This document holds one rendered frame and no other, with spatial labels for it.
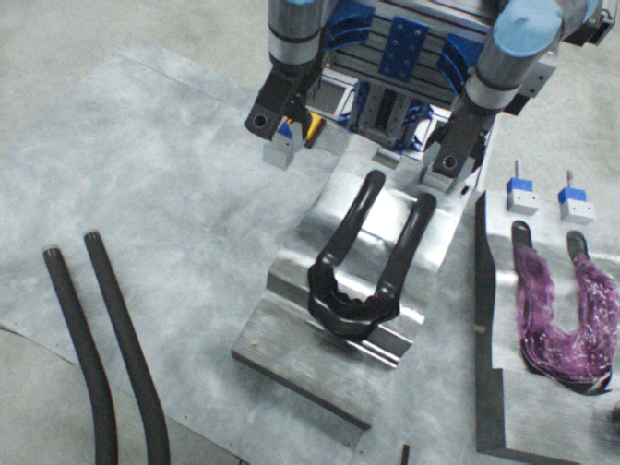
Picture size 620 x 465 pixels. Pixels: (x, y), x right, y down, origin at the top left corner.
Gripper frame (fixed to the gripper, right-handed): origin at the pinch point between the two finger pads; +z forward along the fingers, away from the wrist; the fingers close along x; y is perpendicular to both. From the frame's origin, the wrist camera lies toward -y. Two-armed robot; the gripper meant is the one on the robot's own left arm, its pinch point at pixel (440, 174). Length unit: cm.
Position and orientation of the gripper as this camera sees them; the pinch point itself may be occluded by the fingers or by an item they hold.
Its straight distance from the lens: 99.5
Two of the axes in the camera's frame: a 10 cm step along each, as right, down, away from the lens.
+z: -0.9, 4.6, 8.8
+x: -8.9, -4.4, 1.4
